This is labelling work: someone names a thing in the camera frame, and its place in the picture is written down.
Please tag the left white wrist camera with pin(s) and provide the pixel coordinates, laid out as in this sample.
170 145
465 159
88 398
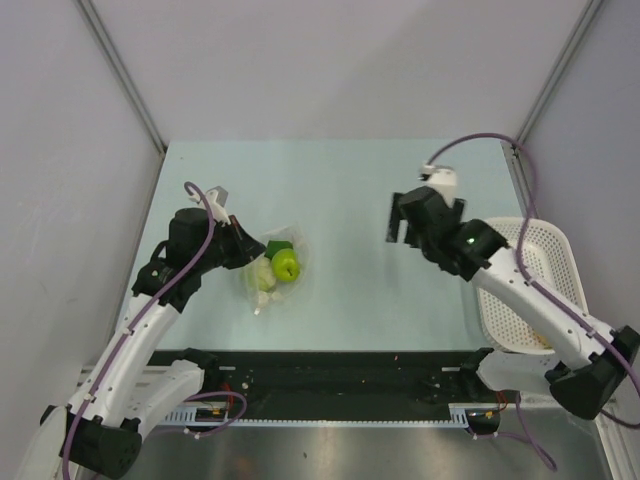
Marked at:
215 198

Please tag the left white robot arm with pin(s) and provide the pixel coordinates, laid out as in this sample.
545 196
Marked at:
103 425

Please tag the green fake apple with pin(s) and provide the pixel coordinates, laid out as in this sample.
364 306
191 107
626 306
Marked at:
285 266

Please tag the left aluminium corner post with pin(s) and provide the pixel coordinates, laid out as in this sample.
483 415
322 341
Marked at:
107 47

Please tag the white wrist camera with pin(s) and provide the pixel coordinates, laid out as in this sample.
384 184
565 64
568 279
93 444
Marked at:
442 179
215 198

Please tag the aluminium corner post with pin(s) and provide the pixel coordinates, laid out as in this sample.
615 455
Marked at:
107 47
561 66

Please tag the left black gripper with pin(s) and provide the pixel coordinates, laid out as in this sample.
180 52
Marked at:
246 247

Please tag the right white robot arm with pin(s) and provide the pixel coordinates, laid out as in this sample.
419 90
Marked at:
589 358

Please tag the clear polka dot zip bag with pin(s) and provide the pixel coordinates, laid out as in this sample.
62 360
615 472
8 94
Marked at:
260 301

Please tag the white perforated plastic basket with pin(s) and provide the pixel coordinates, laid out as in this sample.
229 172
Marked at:
548 256

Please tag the dark green fake pepper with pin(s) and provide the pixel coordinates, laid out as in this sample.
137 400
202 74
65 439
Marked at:
274 246

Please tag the white slotted cable duct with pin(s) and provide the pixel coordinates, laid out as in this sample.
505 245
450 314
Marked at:
457 417

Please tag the right aluminium corner post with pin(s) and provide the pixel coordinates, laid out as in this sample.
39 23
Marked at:
561 66

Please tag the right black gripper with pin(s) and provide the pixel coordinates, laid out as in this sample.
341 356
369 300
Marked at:
393 228

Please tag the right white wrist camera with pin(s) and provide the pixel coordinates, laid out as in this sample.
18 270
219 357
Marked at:
442 179

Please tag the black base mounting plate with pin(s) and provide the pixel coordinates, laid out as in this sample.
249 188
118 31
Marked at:
290 385

